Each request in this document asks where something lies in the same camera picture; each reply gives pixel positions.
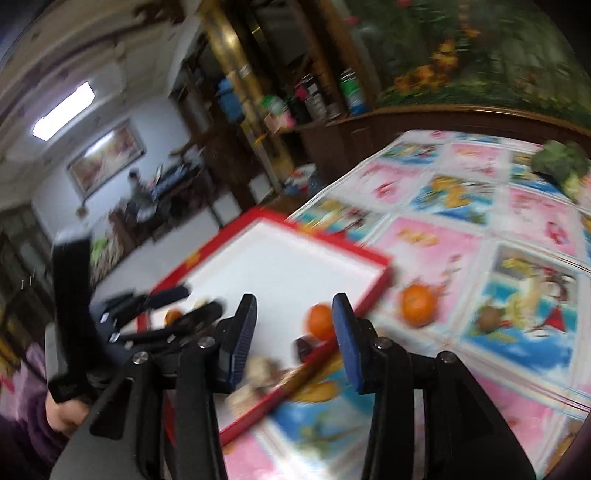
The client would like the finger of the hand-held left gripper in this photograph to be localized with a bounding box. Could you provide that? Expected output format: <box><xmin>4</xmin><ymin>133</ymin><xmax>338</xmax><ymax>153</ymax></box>
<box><xmin>108</xmin><ymin>301</ymin><xmax>225</xmax><ymax>346</ymax></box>
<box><xmin>102</xmin><ymin>285</ymin><xmax>191</xmax><ymax>320</ymax></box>

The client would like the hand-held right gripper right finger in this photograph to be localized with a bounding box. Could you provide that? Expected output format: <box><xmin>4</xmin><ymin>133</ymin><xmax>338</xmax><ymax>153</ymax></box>
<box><xmin>331</xmin><ymin>292</ymin><xmax>539</xmax><ymax>480</ymax></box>

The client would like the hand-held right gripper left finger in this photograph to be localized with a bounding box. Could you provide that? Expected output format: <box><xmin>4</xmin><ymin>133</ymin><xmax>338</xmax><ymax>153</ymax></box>
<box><xmin>48</xmin><ymin>293</ymin><xmax>258</xmax><ymax>480</ymax></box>

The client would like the large pale beige food chunk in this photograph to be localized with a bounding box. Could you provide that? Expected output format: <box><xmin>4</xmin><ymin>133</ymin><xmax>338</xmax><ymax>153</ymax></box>
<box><xmin>244</xmin><ymin>355</ymin><xmax>283</xmax><ymax>385</ymax></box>

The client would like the red tray with white inside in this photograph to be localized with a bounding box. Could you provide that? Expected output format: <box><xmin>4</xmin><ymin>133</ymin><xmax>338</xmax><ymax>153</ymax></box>
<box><xmin>139</xmin><ymin>207</ymin><xmax>393</xmax><ymax>448</ymax></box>

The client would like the person's left forearm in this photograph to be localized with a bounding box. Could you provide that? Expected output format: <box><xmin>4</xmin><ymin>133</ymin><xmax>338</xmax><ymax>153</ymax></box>
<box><xmin>0</xmin><ymin>388</ymin><xmax>70</xmax><ymax>480</ymax></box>

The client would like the person's left hand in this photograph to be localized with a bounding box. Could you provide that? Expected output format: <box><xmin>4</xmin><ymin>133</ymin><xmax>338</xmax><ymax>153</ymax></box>
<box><xmin>45</xmin><ymin>396</ymin><xmax>95</xmax><ymax>438</ymax></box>

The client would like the ceiling light panel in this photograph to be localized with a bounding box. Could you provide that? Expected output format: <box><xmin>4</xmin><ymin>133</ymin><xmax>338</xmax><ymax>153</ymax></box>
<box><xmin>32</xmin><ymin>82</ymin><xmax>97</xmax><ymax>139</ymax></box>

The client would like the blue container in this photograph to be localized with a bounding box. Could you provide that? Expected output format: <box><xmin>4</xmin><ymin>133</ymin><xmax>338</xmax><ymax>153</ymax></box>
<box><xmin>217</xmin><ymin>78</ymin><xmax>243</xmax><ymax>123</ymax></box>

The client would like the green packet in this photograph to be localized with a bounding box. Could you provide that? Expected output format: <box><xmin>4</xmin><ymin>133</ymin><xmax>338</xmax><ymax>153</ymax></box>
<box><xmin>261</xmin><ymin>95</ymin><xmax>288</xmax><ymax>117</ymax></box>

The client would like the steel thermos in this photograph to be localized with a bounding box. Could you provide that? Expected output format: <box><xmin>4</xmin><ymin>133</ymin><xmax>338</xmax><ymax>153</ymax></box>
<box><xmin>305</xmin><ymin>76</ymin><xmax>334</xmax><ymax>123</ymax></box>

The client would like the green plastic bottle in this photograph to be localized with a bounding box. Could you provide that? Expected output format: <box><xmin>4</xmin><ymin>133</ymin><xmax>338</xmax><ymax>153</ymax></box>
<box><xmin>339</xmin><ymin>69</ymin><xmax>370</xmax><ymax>116</ymax></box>

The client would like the green leafy bok choy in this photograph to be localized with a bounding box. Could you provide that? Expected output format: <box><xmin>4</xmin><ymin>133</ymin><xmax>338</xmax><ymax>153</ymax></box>
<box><xmin>531</xmin><ymin>139</ymin><xmax>591</xmax><ymax>201</ymax></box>

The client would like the framed wall painting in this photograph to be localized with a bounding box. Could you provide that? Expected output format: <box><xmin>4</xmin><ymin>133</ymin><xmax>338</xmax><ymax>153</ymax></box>
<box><xmin>67</xmin><ymin>119</ymin><xmax>147</xmax><ymax>199</ymax></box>

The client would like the flower garden wall mural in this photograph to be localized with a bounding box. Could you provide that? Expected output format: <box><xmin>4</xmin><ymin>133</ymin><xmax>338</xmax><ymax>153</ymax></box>
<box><xmin>332</xmin><ymin>0</ymin><xmax>591</xmax><ymax>130</ymax></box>

